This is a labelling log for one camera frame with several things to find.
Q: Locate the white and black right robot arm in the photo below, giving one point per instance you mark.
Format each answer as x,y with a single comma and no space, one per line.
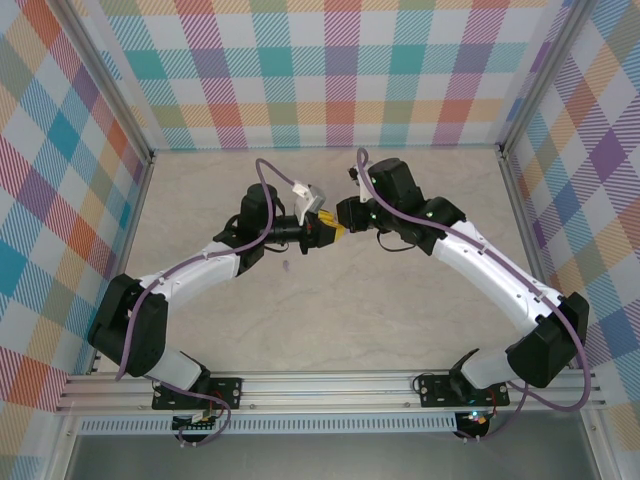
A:
490,280

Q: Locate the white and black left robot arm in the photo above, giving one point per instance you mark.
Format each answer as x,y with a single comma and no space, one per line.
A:
130,330

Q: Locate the grey metal shelf panel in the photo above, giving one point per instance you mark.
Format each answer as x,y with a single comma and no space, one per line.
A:
325,457

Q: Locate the aluminium left side rail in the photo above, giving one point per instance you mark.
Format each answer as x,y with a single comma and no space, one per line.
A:
136,200

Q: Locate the aluminium right side rail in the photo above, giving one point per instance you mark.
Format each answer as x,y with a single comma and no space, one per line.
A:
521,200

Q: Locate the aluminium mounting rail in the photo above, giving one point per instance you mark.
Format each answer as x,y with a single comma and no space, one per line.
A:
325,390

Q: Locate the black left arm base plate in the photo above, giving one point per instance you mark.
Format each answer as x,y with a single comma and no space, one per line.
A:
232,387

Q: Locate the aluminium right frame post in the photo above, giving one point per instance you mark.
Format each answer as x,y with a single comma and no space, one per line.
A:
540,75

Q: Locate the aluminium frame post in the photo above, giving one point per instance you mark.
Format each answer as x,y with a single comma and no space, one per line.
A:
107,75
540,75

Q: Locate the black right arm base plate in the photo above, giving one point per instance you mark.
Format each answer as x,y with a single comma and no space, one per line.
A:
432,390

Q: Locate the aluminium left frame post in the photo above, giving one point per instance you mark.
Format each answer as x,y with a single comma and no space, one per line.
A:
107,75

